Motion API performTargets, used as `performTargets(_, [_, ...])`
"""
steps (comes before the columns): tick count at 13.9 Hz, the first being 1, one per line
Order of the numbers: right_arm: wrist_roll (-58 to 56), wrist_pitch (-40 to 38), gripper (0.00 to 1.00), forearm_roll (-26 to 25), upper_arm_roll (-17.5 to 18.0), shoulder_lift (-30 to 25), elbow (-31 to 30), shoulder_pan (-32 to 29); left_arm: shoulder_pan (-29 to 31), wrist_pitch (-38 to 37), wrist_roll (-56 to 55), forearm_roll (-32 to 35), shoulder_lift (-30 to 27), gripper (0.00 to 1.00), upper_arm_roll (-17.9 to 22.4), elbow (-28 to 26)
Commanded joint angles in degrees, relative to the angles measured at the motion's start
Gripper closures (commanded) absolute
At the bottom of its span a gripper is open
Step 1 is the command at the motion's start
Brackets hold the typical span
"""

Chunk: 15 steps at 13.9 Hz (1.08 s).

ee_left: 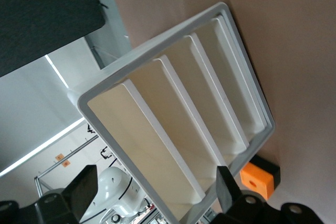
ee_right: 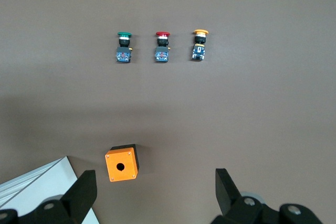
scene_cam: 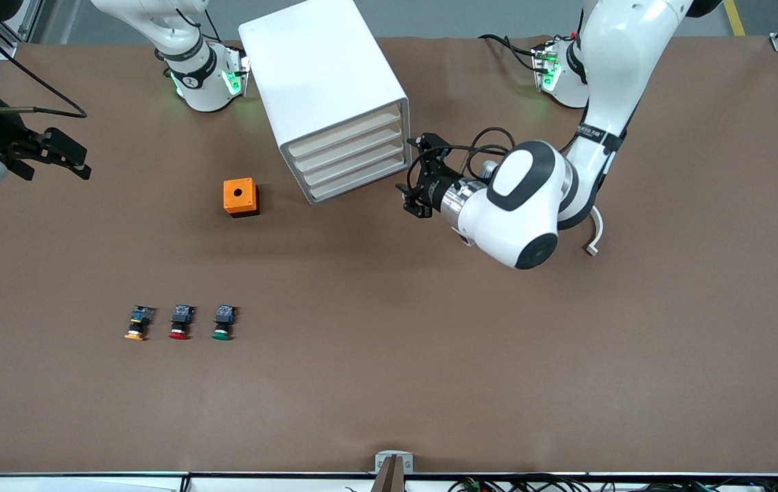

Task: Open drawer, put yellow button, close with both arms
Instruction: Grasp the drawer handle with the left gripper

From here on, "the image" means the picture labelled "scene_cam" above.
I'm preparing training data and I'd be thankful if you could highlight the black base cable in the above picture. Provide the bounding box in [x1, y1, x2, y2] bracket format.
[478, 33, 541, 74]

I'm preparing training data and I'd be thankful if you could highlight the white drawer cabinet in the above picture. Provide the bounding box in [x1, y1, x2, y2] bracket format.
[238, 0, 412, 206]

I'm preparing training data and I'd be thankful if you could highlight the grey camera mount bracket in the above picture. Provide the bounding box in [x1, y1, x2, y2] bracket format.
[370, 451, 415, 492]

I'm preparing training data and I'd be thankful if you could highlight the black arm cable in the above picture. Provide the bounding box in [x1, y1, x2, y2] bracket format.
[0, 19, 89, 118]
[406, 126, 523, 206]

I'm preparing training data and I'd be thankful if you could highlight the white curved bracket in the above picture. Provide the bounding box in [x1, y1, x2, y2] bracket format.
[584, 205, 605, 258]

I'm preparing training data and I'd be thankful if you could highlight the yellow push button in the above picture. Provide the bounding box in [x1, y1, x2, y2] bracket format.
[124, 305, 156, 342]

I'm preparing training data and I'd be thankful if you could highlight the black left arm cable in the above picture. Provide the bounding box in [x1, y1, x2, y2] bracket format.
[406, 126, 523, 206]

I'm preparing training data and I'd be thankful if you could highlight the green push button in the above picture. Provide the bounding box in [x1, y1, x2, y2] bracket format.
[212, 304, 238, 341]

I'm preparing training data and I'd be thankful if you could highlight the brown table mat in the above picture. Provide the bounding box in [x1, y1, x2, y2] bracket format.
[0, 34, 778, 476]

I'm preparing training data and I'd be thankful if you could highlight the orange button enclosure box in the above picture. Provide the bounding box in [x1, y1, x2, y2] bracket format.
[223, 178, 260, 219]

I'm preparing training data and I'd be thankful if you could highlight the red push button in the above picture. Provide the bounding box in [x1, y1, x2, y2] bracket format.
[169, 305, 196, 341]

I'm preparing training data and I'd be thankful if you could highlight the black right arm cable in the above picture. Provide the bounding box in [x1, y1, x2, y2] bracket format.
[0, 19, 89, 118]

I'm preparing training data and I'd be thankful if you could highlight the cream plastic drawer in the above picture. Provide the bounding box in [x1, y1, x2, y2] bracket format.
[300, 139, 406, 187]
[307, 154, 407, 201]

